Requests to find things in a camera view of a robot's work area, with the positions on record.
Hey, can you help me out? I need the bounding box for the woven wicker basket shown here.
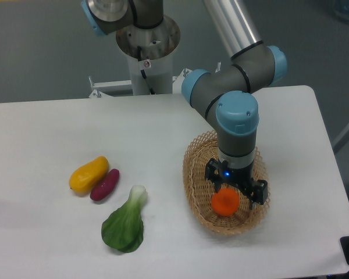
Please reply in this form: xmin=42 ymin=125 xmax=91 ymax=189
xmin=183 ymin=130 xmax=270 ymax=235

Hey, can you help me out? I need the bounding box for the yellow mango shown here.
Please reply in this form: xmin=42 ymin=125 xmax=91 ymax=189
xmin=69 ymin=156 xmax=109 ymax=195

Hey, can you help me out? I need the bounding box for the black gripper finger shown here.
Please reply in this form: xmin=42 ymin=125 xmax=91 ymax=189
xmin=205 ymin=159 xmax=223 ymax=192
xmin=248 ymin=179 xmax=268 ymax=210

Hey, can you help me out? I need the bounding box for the purple sweet potato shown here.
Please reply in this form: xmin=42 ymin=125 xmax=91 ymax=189
xmin=90 ymin=169 xmax=120 ymax=202

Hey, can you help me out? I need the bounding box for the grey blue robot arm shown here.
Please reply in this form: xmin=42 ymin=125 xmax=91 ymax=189
xmin=81 ymin=1 xmax=287 ymax=205

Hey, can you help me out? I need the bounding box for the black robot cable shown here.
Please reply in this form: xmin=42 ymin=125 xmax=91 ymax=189
xmin=136 ymin=45 xmax=156 ymax=95

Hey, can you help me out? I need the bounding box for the green bok choy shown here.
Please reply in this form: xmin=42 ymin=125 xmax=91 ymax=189
xmin=101 ymin=185 xmax=148 ymax=253

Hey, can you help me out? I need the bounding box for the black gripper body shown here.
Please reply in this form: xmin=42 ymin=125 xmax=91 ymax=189
xmin=213 ymin=160 xmax=253 ymax=194

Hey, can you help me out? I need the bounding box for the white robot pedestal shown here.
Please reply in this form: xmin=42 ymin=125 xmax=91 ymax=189
xmin=88 ymin=15 xmax=222 ymax=98

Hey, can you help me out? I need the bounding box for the orange fruit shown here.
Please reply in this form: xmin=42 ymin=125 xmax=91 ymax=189
xmin=211 ymin=188 xmax=240 ymax=217

